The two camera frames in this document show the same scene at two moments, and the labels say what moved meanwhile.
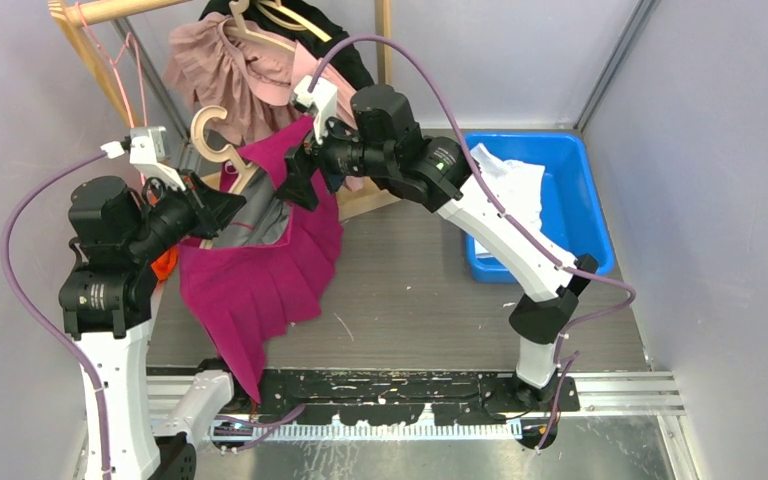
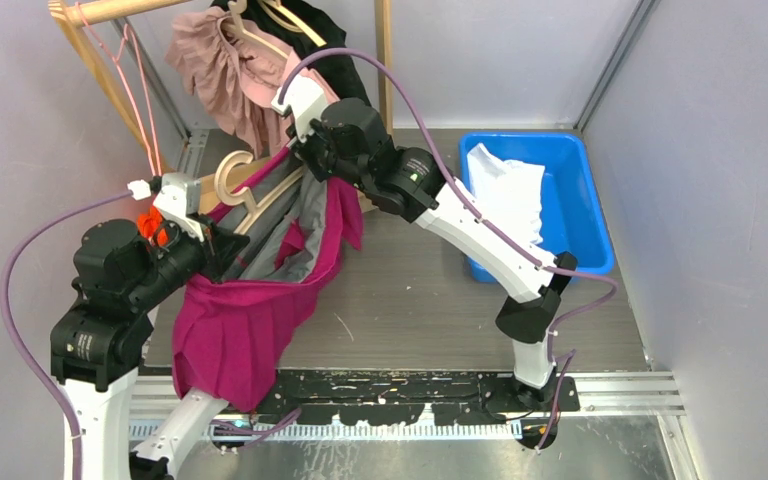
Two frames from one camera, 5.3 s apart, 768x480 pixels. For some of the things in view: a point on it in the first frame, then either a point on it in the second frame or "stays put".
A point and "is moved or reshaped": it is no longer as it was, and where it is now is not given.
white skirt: [517, 185] stays put
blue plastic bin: [573, 218] stays put
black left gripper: [210, 209] -> [218, 248]
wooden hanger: [232, 178] is moved or reshaped
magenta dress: [266, 265] is moved or reshaped
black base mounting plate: [404, 397] stays put
